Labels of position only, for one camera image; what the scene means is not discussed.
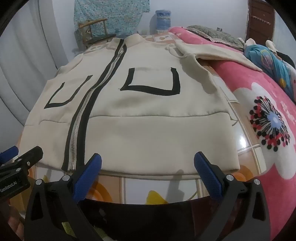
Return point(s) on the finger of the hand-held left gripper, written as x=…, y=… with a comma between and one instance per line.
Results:
x=9, y=154
x=27, y=160

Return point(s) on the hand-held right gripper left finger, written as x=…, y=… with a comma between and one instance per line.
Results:
x=89, y=176

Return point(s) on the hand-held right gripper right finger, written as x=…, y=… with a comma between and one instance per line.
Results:
x=208, y=176

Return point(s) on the cream zip jacket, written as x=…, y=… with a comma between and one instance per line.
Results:
x=150, y=129

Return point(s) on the white curtain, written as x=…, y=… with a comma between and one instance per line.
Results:
x=23, y=69

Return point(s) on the pink floral blanket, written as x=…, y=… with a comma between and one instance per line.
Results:
x=252, y=81

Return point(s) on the wooden chair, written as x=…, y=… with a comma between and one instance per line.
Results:
x=101, y=37

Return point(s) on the green lace-trimmed pillow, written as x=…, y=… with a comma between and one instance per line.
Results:
x=215, y=34

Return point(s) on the clear plastic bottle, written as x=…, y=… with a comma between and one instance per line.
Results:
x=118, y=33

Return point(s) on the blue water bottle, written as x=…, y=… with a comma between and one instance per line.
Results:
x=163, y=20

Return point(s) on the teal floral cloth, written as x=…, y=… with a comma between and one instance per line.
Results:
x=115, y=14

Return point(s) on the brown wooden cabinet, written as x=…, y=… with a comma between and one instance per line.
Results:
x=259, y=18

